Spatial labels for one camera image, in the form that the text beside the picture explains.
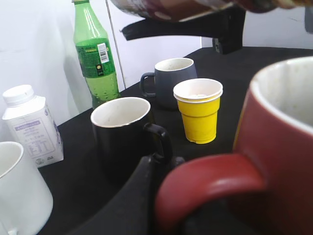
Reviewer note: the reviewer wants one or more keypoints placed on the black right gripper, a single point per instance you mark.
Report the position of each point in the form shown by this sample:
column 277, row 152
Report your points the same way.
column 230, row 41

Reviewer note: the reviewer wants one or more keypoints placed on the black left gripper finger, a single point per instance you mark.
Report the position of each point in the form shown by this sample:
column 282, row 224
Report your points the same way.
column 130, row 211

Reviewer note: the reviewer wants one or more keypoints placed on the red ceramic mug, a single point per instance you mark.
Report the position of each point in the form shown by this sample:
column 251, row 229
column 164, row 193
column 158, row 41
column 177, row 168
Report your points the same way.
column 268, row 177

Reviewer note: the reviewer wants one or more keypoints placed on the grey ceramic mug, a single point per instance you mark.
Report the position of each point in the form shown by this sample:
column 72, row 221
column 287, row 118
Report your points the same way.
column 167, row 74

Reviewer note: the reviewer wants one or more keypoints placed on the black ceramic mug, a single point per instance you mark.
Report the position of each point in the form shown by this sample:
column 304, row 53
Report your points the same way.
column 125, row 131

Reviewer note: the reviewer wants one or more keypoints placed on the white ceramic mug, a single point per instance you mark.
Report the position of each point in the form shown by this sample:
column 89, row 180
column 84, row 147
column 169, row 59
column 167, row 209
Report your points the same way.
column 25, row 200

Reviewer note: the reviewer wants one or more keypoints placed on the green sprite bottle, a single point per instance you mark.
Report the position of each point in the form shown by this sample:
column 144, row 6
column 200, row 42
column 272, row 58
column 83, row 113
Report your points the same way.
column 94, row 54

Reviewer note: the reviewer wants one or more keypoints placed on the black tablecloth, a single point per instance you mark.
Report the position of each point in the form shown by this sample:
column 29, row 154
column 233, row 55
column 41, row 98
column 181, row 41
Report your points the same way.
column 78, row 185

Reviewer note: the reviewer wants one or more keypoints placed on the yellow plastic cup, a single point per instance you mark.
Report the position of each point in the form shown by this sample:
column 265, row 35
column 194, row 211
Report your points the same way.
column 198, row 102

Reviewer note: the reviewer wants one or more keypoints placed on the white milk carton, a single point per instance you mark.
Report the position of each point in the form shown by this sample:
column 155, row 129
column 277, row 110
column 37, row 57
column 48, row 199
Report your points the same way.
column 31, row 124

